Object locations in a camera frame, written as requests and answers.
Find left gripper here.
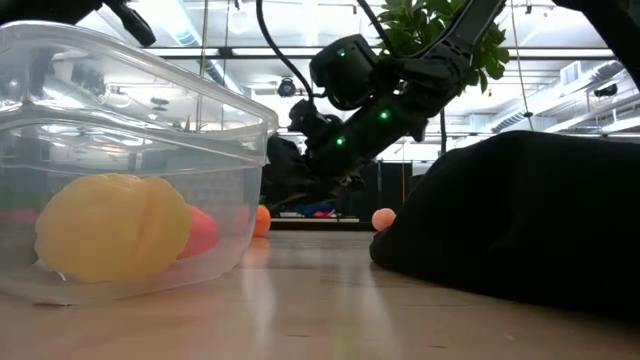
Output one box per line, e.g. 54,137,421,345
102,0,158,49

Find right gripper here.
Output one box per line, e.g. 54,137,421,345
263,130,374,211

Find orange toy fruit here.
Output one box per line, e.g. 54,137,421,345
252,203,273,238

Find clear plastic tupperware container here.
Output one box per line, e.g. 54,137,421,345
0,20,280,307

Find pink toy peach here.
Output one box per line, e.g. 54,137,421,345
371,207,398,233

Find red toy fruit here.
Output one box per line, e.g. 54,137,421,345
175,204,220,261

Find yellow toy bell pepper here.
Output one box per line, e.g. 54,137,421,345
33,172,195,285

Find person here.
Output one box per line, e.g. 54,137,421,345
294,199,341,219

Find black partition panels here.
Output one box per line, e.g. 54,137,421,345
349,160,424,224

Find round black ceiling lamp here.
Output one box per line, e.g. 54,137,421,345
277,77,298,99

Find black cloth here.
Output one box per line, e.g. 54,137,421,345
368,129,640,321

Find tall leafy potted plant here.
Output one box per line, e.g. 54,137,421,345
374,0,511,156

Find white ceiling vent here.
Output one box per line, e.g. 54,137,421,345
559,60,584,89

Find black camera cable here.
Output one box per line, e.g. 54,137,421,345
255,0,316,101

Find thin hanging ceiling cable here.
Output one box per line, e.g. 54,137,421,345
508,0,534,132

